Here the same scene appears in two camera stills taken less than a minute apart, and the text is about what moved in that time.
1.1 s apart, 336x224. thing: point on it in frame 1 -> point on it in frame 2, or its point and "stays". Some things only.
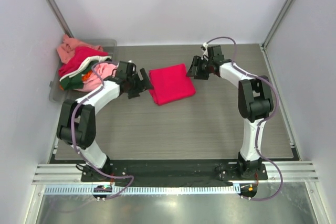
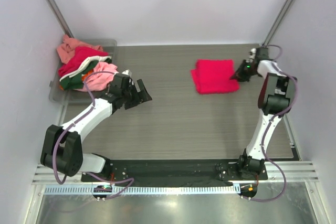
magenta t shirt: (171, 83) -> (213, 76)
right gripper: (198, 67) -> (243, 71)
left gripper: (139, 84) -> (134, 95)
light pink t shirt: (104, 70) stays
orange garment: (85, 76) stays
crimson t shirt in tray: (81, 54) stays
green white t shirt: (74, 80) stays
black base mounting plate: (169, 172) stays
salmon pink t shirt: (65, 50) stays
